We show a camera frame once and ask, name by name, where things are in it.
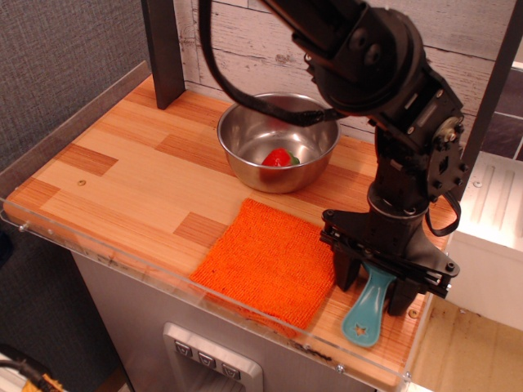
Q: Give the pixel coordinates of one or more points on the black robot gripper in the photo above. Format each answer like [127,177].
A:
[397,245]

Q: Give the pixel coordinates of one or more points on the teal scrub brush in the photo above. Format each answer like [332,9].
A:
[362,324]

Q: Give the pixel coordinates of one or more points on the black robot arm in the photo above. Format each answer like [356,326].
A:
[371,62]

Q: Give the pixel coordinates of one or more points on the orange knitted cloth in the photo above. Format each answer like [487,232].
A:
[274,264]

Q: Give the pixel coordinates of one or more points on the red toy strawberry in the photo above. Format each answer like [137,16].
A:
[280,157]

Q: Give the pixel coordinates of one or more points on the stainless steel bowl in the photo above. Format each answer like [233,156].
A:
[247,137]

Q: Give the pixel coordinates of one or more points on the silver dispenser button panel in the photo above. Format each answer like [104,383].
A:
[199,364]

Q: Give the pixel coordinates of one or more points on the grey toy fridge cabinet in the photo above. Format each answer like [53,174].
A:
[135,312]

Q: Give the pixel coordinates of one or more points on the clear acrylic table guard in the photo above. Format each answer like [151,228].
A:
[150,191]

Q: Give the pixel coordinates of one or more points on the yellow black object corner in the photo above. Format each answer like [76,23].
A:
[36,380]

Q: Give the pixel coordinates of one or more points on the dark right vertical post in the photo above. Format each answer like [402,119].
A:
[502,65]

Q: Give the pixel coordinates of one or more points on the dark vertical post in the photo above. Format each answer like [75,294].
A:
[502,65]
[164,49]

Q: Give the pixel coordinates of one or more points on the dark left vertical post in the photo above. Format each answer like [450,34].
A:
[164,49]

